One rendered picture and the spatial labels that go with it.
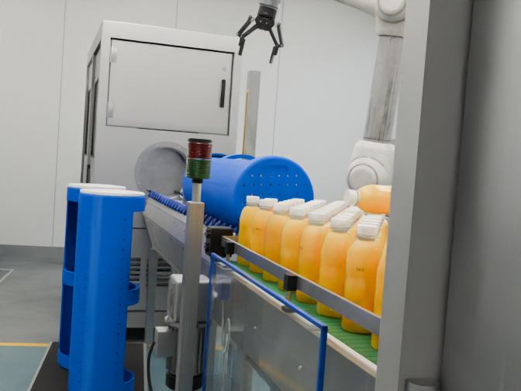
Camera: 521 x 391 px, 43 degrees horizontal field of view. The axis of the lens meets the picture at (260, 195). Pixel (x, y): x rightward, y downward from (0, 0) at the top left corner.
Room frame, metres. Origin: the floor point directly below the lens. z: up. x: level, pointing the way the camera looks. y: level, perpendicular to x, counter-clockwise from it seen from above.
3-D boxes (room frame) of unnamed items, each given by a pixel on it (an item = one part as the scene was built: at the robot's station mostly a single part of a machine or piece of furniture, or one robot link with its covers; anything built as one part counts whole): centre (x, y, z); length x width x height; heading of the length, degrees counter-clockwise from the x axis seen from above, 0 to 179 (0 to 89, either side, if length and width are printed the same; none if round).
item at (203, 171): (1.69, 0.16, 1.18); 0.06 x 0.06 x 0.05
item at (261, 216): (1.89, -0.02, 0.99); 0.07 x 0.07 x 0.19
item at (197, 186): (1.69, 0.16, 1.18); 0.06 x 0.06 x 0.16
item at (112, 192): (2.91, 0.65, 1.03); 0.28 x 0.28 x 0.01
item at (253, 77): (3.69, 0.08, 0.85); 0.06 x 0.06 x 1.70; 18
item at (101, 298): (2.91, 0.65, 0.59); 0.28 x 0.28 x 0.88
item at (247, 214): (2.01, 0.02, 0.99); 0.07 x 0.07 x 0.19
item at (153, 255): (4.08, 0.63, 0.31); 0.06 x 0.06 x 0.63; 18
